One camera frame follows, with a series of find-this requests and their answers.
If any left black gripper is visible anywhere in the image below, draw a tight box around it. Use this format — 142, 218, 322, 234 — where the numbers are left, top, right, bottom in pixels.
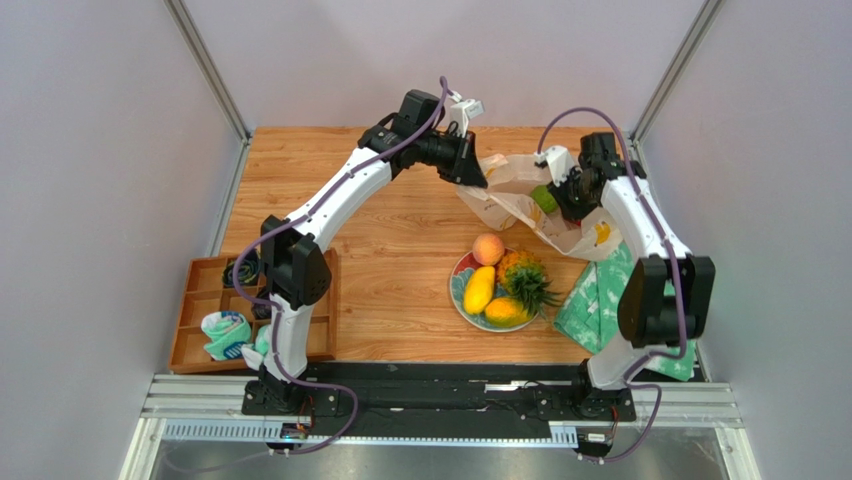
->
415, 129, 488, 190

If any green bumpy fake fruit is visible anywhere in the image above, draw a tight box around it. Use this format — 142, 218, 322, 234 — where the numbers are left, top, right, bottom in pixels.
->
529, 185, 560, 215

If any banana print plastic bag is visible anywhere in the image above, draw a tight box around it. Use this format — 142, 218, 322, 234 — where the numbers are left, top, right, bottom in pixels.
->
456, 154, 623, 261

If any fake peach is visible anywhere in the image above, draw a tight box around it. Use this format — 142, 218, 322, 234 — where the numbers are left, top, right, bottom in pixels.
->
471, 233, 505, 266

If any fake pineapple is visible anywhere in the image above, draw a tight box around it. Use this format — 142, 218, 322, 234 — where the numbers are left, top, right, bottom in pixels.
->
496, 250, 562, 316

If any yellow fake fruit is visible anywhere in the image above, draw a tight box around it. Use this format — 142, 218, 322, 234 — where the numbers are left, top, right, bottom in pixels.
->
462, 266, 496, 315

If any yellow green fake mango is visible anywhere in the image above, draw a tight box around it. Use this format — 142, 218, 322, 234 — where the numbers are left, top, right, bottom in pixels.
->
484, 297, 533, 329

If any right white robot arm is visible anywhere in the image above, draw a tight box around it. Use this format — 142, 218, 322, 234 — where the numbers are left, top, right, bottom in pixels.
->
537, 132, 715, 391

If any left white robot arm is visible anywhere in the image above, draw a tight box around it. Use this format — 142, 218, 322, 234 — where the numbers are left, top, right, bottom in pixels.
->
260, 90, 487, 383

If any red and teal floral plate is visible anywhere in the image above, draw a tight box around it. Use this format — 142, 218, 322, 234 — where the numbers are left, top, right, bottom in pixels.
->
449, 249, 539, 333

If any green white tie-dye cloth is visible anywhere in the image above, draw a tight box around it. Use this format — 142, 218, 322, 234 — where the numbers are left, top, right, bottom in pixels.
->
554, 244, 696, 385

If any wooden compartment tray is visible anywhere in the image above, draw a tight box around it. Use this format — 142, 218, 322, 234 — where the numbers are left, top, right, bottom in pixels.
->
168, 255, 339, 374

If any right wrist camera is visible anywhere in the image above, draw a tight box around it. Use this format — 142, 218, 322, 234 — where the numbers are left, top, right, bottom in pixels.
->
535, 145, 577, 187

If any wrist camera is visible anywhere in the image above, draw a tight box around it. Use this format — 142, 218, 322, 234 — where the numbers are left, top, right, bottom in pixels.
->
447, 91, 484, 137
535, 145, 577, 187

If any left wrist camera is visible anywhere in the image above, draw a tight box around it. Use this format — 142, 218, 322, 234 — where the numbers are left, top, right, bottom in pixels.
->
447, 91, 484, 137

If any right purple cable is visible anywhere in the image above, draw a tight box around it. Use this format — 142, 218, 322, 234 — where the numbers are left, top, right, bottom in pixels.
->
535, 106, 690, 465

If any dark bundled cable item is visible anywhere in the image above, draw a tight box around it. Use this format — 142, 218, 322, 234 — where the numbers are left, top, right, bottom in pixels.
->
221, 250, 260, 288

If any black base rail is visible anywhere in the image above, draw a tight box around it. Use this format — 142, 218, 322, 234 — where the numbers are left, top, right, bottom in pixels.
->
241, 362, 637, 440

